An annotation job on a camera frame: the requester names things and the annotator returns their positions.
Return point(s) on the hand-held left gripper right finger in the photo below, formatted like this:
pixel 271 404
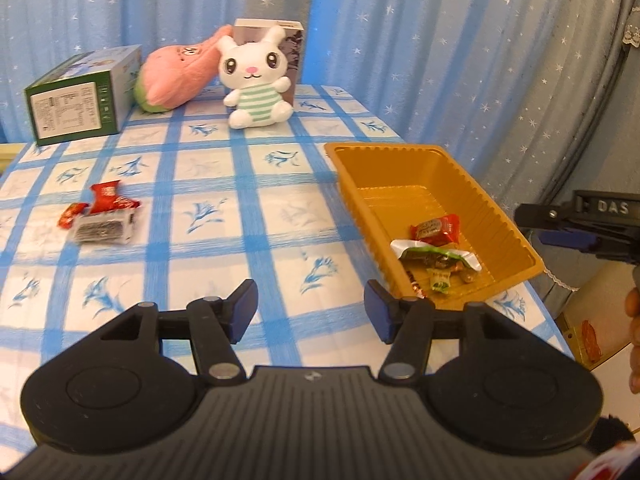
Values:
pixel 377 310

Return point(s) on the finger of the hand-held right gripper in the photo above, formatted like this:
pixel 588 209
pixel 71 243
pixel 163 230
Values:
pixel 545 215
pixel 567 240

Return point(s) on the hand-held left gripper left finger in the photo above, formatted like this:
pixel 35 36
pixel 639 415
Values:
pixel 244 307

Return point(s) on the red patterned snack packet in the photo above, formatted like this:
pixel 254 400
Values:
pixel 414 285

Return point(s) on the yellow green candy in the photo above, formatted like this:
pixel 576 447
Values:
pixel 440 280

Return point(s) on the green-trimmed clear snack packet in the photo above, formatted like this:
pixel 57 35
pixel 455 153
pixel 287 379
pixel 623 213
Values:
pixel 462 259

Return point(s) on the brown candy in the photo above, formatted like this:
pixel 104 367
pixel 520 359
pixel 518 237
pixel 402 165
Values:
pixel 467 276

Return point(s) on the large red snack packet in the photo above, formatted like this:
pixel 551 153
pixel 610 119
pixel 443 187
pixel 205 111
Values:
pixel 435 227

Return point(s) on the orange plastic tray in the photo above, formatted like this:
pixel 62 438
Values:
pixel 400 170

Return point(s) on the clear dark snack packet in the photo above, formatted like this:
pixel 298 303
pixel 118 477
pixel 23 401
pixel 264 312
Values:
pixel 102 227

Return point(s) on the small red candy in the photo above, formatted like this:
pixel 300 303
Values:
pixel 70 215

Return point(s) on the person's right hand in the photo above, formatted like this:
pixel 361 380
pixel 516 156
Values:
pixel 634 330

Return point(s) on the grey lace-trimmed curtain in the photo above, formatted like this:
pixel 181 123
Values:
pixel 600 160

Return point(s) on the yellow red box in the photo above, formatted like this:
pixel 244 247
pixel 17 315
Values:
pixel 585 340

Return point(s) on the blue checked tablecloth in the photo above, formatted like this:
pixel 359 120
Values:
pixel 250 200

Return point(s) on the red white printed clothing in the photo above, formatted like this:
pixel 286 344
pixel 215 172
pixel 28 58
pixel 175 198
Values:
pixel 615 465

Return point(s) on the blue star curtain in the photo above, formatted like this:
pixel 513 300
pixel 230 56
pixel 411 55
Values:
pixel 400 35

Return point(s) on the pink plush toy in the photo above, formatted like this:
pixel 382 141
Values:
pixel 170 77

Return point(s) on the white rabbit plush toy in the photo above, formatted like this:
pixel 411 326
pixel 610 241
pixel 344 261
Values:
pixel 250 65

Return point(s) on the white and dark cardboard box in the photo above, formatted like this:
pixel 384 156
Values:
pixel 296 55

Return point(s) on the green cardboard box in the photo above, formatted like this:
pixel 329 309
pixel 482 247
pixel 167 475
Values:
pixel 70 110

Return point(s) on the light green sofa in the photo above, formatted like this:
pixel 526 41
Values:
pixel 7 157

